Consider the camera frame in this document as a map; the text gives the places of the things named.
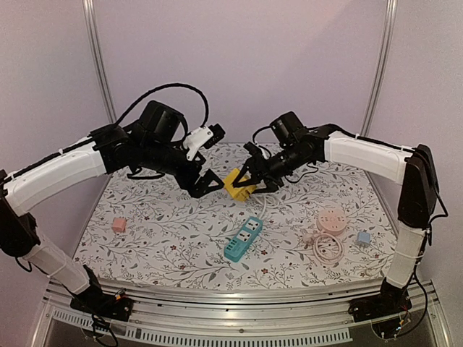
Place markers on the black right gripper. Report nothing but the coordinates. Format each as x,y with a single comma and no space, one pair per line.
263,173

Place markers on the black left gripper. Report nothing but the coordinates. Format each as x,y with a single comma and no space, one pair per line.
187,183

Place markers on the teal power strip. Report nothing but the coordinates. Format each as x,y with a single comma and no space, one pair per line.
243,239

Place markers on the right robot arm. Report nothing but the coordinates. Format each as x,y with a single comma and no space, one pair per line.
410,167

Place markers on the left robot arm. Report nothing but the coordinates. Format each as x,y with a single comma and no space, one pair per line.
159,140

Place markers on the floral patterned table mat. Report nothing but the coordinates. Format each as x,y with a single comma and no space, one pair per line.
174,240

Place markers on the round pink socket hub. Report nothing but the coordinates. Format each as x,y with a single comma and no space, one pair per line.
332,221

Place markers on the pink cube charger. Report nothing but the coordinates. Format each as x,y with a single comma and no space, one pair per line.
119,225

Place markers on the light blue cube charger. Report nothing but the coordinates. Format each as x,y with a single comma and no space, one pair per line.
363,239

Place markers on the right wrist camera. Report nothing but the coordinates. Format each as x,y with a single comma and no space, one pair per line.
257,150

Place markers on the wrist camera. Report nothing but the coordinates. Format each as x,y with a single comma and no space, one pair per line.
202,137
257,150

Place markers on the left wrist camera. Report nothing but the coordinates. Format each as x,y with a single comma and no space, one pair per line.
202,137

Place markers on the aluminium front rail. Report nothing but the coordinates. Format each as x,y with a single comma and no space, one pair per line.
315,316

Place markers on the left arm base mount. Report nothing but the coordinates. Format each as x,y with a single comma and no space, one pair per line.
103,305

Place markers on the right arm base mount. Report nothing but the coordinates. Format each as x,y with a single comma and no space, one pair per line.
377,306

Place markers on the left aluminium frame post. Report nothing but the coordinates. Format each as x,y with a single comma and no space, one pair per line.
97,56

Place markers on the aluminium frame post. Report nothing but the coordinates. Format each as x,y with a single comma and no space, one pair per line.
380,71
97,56

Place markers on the right aluminium frame post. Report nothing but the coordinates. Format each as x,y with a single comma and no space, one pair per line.
380,71

